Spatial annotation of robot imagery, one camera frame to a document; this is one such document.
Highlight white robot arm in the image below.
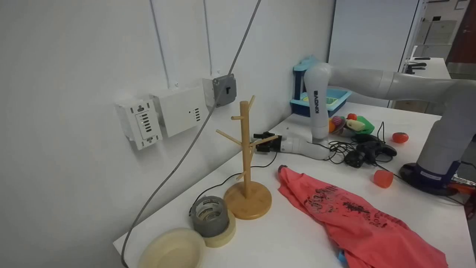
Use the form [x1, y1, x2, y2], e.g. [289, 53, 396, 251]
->
[285, 62, 476, 194]

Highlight grey duct tape roll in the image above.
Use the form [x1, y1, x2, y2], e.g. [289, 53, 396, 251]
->
[190, 196, 230, 238]

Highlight black camera on mount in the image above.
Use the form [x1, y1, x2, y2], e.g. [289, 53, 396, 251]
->
[254, 130, 282, 153]

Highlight white wall outlet box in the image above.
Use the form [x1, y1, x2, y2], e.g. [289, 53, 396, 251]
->
[117, 95, 163, 150]

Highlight grey metal junction box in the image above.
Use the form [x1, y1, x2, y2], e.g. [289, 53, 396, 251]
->
[203, 74, 237, 107]

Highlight red toy cup near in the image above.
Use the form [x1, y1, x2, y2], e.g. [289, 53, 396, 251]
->
[373, 169, 393, 189]

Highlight white desk in background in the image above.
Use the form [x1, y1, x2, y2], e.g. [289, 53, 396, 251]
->
[402, 47, 451, 78]

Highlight white wall device box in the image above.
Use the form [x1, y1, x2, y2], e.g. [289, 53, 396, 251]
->
[154, 87, 209, 136]

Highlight coral red printed shirt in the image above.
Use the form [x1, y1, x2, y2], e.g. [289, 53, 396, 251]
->
[279, 165, 450, 268]

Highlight grey wall cable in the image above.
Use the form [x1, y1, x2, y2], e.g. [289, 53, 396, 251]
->
[120, 0, 264, 268]

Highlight wooden mug tree stand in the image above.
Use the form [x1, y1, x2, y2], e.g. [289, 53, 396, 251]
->
[218, 98, 273, 220]

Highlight cream tape roll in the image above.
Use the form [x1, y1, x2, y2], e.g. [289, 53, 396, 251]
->
[206, 215, 237, 248]

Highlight red toy cup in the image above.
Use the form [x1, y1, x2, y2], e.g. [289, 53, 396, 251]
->
[392, 132, 410, 144]
[373, 169, 393, 189]

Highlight red toy cup far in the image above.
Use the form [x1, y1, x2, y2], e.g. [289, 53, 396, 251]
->
[392, 132, 410, 144]

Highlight black cable bundle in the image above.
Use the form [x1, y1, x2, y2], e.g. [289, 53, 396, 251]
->
[325, 120, 399, 168]

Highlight green toy food bowl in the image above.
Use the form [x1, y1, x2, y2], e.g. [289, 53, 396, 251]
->
[329, 113, 376, 135]

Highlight cream plastic bowl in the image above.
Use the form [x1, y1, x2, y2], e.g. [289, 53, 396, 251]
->
[138, 227, 206, 268]

